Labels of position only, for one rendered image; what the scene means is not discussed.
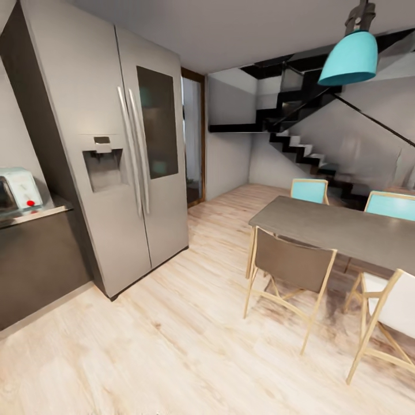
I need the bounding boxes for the microwave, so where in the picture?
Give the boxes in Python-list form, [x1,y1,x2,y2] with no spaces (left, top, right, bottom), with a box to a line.
[0,167,43,214]

